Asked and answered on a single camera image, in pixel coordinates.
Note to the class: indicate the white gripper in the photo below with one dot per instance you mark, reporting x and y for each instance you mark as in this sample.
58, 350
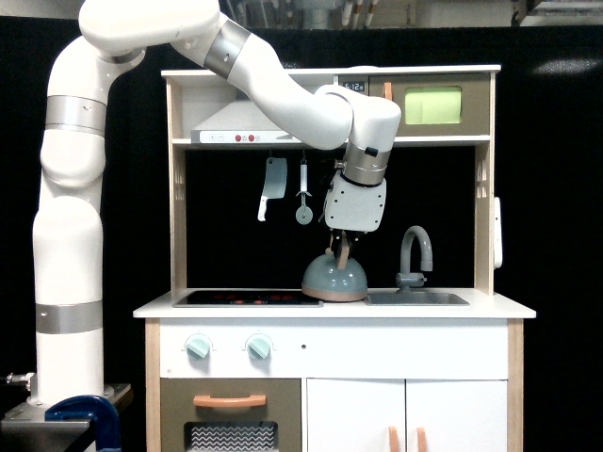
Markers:
352, 208

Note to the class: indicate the grey-green toy teapot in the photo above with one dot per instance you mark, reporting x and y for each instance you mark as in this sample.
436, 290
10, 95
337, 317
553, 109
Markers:
325, 281

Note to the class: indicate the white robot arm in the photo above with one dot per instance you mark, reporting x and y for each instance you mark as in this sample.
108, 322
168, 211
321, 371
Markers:
85, 131

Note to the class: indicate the right mint stove knob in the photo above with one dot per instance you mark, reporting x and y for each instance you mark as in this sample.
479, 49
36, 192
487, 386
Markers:
259, 346

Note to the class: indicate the mint stove knob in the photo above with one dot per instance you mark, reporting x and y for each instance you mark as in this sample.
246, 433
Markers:
198, 346
259, 346

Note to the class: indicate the black toy stove top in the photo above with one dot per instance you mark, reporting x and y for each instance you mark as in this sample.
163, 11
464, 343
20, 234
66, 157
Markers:
247, 297

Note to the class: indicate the left mint stove knob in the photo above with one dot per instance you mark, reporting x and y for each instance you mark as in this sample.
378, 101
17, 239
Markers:
198, 346

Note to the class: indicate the toy pizza cutter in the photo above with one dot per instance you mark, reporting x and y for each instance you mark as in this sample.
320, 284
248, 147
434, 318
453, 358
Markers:
304, 214

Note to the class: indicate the grey toy sink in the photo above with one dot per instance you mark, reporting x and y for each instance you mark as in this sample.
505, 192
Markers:
415, 299

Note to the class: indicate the toy cleaver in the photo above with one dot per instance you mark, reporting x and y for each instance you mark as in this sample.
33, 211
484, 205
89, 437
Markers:
274, 184

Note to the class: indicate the toy range hood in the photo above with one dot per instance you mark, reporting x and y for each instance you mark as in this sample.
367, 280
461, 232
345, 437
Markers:
239, 122

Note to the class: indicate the toy microwave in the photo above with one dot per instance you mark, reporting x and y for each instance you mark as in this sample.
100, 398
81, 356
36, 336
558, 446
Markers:
432, 105

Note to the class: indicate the wooden toy kitchen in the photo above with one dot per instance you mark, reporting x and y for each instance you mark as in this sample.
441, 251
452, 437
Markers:
409, 368

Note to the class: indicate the left white cabinet door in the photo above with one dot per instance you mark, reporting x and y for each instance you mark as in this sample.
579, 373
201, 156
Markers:
356, 414

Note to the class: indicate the white cabinet door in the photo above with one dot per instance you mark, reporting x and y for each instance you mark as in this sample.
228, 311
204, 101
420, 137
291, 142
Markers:
356, 414
456, 415

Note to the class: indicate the right white cabinet door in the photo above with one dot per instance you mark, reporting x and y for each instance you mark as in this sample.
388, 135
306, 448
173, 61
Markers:
456, 415

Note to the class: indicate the toy oven door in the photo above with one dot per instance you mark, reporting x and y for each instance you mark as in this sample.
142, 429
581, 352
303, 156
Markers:
231, 414

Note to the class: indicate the blue clamp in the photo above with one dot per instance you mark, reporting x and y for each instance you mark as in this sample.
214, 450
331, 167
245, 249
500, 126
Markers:
96, 409

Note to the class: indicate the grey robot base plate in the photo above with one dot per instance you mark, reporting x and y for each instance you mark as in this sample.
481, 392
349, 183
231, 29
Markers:
29, 416

